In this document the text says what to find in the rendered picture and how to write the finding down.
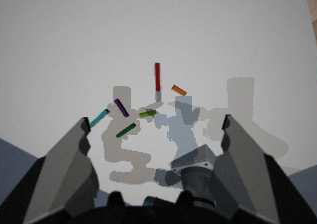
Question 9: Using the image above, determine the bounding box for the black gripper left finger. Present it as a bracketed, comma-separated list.
[0, 117, 100, 224]

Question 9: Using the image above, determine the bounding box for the lime green rectangular bar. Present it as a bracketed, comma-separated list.
[139, 110, 156, 118]

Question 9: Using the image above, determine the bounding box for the orange rectangular bar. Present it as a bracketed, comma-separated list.
[172, 85, 186, 96]

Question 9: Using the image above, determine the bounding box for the purple rod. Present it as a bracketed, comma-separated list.
[114, 99, 128, 117]

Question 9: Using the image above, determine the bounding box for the green rod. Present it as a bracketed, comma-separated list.
[116, 123, 135, 138]

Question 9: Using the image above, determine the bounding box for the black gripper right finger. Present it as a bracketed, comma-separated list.
[208, 114, 317, 224]

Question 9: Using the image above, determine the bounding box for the turquoise rod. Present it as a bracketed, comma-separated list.
[90, 108, 109, 128]

